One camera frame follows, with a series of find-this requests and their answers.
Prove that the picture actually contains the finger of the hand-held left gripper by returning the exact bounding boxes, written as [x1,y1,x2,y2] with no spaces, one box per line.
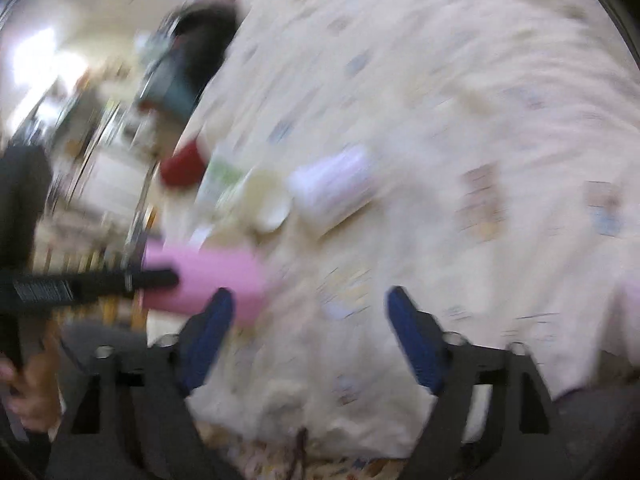
[127,269,180,293]

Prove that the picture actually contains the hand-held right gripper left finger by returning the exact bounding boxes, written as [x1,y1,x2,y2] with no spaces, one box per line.
[50,287,236,480]

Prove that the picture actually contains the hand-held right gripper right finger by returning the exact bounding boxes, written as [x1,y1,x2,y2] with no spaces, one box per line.
[385,285,573,480]

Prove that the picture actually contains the red cup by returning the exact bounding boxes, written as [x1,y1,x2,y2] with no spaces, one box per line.
[159,141,208,188]

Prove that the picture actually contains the cream cup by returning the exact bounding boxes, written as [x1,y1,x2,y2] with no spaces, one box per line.
[240,169,293,233]

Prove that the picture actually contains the pale lavender cup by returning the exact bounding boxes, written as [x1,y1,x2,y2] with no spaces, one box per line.
[287,144,376,228]

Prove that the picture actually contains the person's left hand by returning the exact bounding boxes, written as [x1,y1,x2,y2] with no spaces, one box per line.
[0,327,63,433]

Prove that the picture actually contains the grey cloth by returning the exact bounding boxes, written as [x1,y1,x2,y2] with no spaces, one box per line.
[547,350,640,480]
[59,321,151,363]

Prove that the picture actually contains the dark cloth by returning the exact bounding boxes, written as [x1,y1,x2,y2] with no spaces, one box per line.
[0,144,54,273]

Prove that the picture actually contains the green and white carton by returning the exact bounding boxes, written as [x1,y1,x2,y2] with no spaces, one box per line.
[195,146,248,213]

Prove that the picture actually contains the floral bed sheet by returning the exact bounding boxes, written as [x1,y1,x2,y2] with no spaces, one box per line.
[197,422,413,480]

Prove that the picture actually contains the teal box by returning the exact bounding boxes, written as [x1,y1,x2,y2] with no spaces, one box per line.
[136,45,201,118]

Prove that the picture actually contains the dark bag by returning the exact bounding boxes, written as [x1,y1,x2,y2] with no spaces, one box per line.
[165,0,243,106]

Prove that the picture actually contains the cream printed blanket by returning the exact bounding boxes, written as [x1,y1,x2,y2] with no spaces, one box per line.
[145,0,640,461]

